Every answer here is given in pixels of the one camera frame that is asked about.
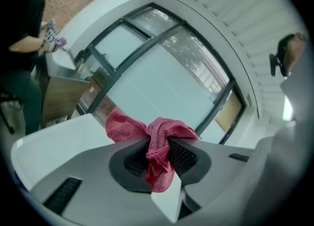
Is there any pink cloth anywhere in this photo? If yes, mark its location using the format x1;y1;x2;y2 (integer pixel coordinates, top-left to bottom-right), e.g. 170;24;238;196
105;108;199;194

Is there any white washbasin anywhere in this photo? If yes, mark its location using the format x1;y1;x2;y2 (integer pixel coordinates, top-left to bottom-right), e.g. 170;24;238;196
50;48;77;72

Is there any black head-worn camera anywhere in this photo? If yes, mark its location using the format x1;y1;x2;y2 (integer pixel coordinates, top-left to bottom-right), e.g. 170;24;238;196
269;52;290;77

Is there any white bathtub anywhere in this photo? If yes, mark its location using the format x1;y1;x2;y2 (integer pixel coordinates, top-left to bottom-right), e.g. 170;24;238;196
10;112;183;224

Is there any person's grey shirt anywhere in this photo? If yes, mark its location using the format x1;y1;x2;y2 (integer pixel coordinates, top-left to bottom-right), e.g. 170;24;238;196
242;46;314;226

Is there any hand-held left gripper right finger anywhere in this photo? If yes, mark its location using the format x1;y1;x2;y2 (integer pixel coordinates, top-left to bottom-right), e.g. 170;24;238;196
168;137;256;220

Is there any wooden washbasin cabinet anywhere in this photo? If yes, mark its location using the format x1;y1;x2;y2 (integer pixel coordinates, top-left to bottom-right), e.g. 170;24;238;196
41;48;91;129

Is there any black framed window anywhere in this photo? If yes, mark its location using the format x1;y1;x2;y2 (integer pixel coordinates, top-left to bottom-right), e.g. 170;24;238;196
73;2;247;145

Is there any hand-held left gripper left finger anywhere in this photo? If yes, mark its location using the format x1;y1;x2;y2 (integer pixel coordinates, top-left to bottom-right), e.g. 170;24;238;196
29;138;173;224

